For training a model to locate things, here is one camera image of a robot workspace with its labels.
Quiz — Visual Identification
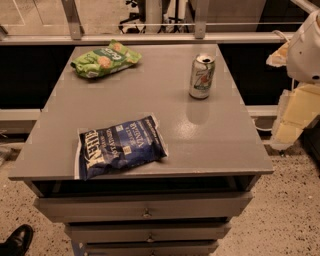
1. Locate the blue Kettle chip bag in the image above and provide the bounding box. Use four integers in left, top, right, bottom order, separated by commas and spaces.
74, 115, 168, 180

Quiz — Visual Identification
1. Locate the bottom grey drawer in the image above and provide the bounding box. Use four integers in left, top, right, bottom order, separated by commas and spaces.
85, 240, 218, 256

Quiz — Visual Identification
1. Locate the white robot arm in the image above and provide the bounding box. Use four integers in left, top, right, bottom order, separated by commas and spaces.
266, 10, 320, 150

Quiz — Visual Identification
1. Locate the middle grey drawer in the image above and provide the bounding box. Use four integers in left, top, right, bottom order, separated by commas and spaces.
65, 221, 231, 243

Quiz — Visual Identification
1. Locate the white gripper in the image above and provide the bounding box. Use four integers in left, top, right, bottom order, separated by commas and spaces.
266, 42, 320, 150

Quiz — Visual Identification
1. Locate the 7up soda can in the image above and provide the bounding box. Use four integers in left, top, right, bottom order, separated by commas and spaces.
189, 53, 215, 99

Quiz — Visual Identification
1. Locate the grey metal railing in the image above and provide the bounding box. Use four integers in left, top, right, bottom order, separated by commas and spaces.
0, 0, 320, 46

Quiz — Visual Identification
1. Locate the top grey drawer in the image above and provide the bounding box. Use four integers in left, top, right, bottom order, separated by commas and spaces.
34, 192, 252, 223

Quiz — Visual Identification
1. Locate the grey drawer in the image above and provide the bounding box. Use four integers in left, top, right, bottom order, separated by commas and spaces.
85, 240, 218, 256
65, 221, 231, 243
34, 192, 252, 223

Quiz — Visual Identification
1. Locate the green rice chip bag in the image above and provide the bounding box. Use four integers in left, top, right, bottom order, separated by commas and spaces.
71, 40, 142, 79

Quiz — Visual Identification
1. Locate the black office chair base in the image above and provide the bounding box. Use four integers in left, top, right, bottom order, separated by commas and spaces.
118, 0, 189, 34

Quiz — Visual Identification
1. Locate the black leather shoe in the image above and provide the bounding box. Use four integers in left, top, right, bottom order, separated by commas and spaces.
0, 224, 34, 256

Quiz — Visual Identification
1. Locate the grey drawer cabinet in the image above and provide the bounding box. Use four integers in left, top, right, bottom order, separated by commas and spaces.
10, 44, 272, 256

